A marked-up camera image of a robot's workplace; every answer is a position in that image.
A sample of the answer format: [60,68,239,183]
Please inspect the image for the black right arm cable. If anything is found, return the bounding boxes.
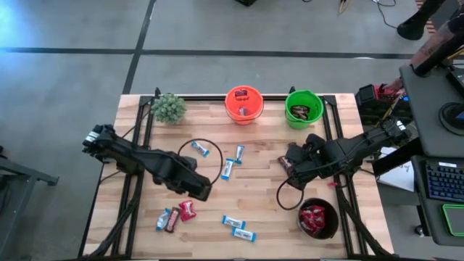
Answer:
[275,175,306,212]

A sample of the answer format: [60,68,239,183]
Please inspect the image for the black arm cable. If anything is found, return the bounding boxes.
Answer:
[177,138,224,186]
[275,175,306,212]

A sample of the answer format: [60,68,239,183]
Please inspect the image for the person's hand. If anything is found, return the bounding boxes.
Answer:
[384,77,406,94]

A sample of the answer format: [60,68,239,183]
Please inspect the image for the white paper sheet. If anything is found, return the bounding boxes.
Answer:
[378,155,416,193]

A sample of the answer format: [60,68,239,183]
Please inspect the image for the backlit black keyboard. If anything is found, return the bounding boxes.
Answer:
[425,160,464,203]

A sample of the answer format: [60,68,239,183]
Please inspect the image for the green plastic bucket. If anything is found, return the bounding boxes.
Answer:
[284,89,325,131]

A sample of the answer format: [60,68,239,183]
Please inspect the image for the dark round bowl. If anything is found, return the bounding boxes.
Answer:
[297,197,340,240]

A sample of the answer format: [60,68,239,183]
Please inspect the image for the person's leg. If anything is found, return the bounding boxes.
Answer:
[396,0,450,41]

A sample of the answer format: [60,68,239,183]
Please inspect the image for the orange plastic bucket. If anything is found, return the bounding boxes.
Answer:
[224,85,265,126]

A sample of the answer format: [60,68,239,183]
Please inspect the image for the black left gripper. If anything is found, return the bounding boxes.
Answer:
[158,157,200,196]

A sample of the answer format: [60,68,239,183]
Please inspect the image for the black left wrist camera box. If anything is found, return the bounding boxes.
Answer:
[191,180,214,202]

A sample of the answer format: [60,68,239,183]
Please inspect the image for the black headphones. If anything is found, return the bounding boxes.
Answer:
[438,101,464,137]

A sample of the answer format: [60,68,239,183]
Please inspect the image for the black electronics box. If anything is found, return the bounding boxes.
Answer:
[354,83,382,112]

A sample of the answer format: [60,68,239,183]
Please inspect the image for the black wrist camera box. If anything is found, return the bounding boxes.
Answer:
[191,180,214,202]
[284,143,307,165]

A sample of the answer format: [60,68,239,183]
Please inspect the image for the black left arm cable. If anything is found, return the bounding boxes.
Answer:
[177,138,224,186]

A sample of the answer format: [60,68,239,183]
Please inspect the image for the dark grey desk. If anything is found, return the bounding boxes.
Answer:
[410,154,464,248]

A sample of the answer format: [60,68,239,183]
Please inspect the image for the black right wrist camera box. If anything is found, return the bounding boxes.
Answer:
[284,143,307,165]

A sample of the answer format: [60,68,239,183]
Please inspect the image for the red skittles candy pack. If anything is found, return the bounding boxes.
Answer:
[299,221,322,236]
[303,204,326,218]
[178,199,198,223]
[299,213,326,228]

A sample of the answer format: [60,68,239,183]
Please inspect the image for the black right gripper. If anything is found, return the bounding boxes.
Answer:
[289,133,328,190]

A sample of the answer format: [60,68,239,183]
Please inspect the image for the black pad green edge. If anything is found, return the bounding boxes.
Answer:
[441,203,464,238]

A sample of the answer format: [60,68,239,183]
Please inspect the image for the black desk leg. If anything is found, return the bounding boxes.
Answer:
[372,136,425,178]

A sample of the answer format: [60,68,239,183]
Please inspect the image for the potted artificial green plant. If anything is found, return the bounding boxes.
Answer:
[149,92,186,126]

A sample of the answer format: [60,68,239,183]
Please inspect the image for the person's forearm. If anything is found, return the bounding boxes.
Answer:
[408,20,460,68]

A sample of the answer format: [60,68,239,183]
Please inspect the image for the grey metal stand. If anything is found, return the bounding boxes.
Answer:
[0,144,60,222]

